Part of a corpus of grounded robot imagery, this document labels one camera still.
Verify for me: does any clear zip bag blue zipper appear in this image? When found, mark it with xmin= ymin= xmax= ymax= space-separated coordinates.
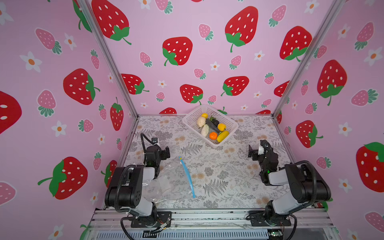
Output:
xmin=142 ymin=157 xmax=196 ymax=204

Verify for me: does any orange mandarin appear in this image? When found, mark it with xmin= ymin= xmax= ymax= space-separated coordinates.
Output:
xmin=209 ymin=132 xmax=218 ymax=141

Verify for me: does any white plastic perforated basket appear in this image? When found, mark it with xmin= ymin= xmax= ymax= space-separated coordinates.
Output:
xmin=182 ymin=105 xmax=239 ymax=149

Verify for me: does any dark purple eggplant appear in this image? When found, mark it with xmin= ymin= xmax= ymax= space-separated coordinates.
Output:
xmin=206 ymin=119 xmax=220 ymax=133

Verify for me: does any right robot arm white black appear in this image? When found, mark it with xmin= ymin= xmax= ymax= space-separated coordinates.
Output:
xmin=246 ymin=140 xmax=331 ymax=226

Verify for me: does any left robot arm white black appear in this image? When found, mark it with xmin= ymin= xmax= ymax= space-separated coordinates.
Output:
xmin=105 ymin=145 xmax=171 ymax=218

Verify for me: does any yellow mango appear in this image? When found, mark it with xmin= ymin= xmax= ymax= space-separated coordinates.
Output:
xmin=217 ymin=123 xmax=227 ymax=132

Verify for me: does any white chinese cabbage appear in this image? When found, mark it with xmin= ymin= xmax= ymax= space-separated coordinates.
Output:
xmin=201 ymin=124 xmax=210 ymax=138

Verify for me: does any cream white pear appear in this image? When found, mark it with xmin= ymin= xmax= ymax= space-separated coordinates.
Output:
xmin=197 ymin=117 xmax=206 ymax=128

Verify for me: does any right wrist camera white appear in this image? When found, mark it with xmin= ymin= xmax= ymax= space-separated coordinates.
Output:
xmin=258 ymin=145 xmax=265 ymax=155

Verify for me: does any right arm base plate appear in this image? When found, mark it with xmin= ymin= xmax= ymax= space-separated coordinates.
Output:
xmin=246 ymin=211 xmax=292 ymax=227

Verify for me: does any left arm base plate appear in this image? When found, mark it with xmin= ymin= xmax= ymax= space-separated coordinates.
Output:
xmin=131 ymin=211 xmax=172 ymax=228

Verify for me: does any aluminium rail base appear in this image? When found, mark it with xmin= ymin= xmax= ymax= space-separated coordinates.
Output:
xmin=85 ymin=208 xmax=341 ymax=240

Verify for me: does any left frame post aluminium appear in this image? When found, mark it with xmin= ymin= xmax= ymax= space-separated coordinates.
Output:
xmin=78 ymin=0 xmax=139 ymax=120

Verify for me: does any frame post aluminium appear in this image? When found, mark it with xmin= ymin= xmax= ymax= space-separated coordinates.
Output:
xmin=78 ymin=0 xmax=139 ymax=120
xmin=272 ymin=0 xmax=345 ymax=120

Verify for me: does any right frame post aluminium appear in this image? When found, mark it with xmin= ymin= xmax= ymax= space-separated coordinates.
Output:
xmin=272 ymin=0 xmax=345 ymax=120

